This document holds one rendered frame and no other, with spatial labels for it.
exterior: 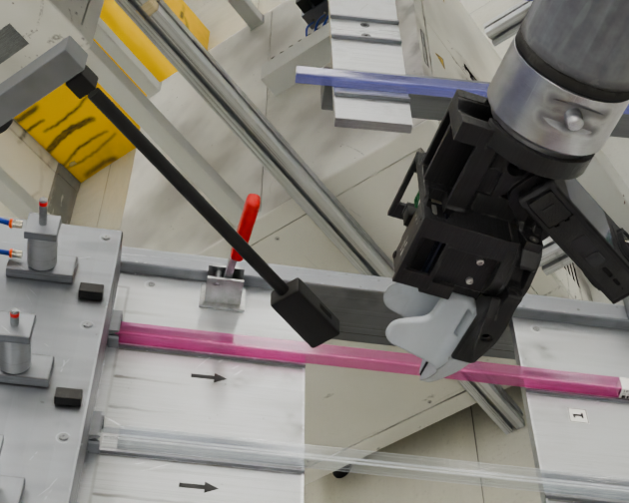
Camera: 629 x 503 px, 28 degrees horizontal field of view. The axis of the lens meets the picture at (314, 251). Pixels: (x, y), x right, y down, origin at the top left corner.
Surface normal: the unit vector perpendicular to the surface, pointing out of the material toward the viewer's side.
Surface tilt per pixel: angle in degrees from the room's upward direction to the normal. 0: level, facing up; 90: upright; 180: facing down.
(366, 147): 0
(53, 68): 90
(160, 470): 44
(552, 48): 55
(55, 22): 90
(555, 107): 90
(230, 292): 90
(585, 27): 66
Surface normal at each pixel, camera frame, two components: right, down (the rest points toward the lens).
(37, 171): 0.81, -0.46
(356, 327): 0.00, 0.62
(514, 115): -0.69, 0.24
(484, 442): -0.59, -0.63
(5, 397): 0.15, -0.77
